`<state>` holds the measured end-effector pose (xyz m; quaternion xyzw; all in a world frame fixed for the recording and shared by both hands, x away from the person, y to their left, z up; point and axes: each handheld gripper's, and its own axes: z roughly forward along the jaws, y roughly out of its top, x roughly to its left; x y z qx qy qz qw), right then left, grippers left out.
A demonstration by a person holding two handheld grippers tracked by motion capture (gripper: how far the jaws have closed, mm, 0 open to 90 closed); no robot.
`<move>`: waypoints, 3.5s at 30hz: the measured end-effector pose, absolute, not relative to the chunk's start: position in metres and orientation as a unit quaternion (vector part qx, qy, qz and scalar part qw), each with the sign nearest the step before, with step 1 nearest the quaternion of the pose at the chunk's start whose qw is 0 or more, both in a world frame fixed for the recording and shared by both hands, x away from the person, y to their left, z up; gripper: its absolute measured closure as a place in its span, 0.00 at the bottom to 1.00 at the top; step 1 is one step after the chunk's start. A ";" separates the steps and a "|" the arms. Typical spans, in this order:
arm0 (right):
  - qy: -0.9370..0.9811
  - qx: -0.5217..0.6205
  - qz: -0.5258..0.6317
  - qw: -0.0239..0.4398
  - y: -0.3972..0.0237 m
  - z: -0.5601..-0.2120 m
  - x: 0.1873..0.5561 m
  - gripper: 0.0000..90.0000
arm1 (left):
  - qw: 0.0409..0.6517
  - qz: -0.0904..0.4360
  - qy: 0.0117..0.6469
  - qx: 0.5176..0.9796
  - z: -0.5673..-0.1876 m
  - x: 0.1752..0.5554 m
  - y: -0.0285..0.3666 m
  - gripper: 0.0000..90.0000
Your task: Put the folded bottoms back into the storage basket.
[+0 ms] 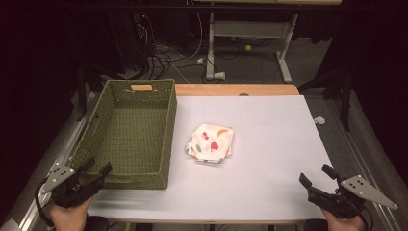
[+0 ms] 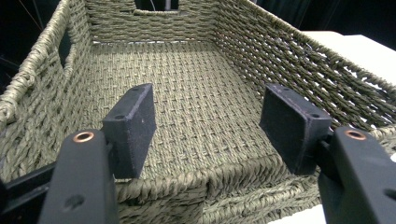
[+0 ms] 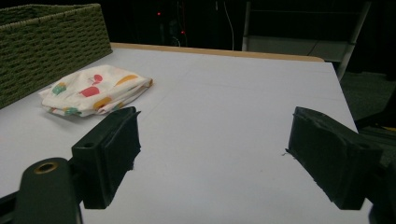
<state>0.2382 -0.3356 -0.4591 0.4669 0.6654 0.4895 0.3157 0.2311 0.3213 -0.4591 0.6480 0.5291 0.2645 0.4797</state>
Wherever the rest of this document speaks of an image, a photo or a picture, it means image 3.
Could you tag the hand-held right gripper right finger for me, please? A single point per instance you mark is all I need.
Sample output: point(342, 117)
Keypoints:
point(333, 155)

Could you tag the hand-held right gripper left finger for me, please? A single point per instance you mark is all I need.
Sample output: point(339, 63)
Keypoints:
point(106, 155)

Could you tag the white fruit-print cloth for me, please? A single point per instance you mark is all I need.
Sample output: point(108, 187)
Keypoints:
point(93, 90)

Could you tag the green woven basket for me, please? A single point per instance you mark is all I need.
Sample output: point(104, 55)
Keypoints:
point(46, 53)

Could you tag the white sheet mat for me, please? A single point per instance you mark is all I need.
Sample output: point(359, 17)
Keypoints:
point(218, 124)

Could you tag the white metal desk frame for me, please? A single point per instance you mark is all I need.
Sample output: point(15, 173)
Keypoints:
point(280, 43)

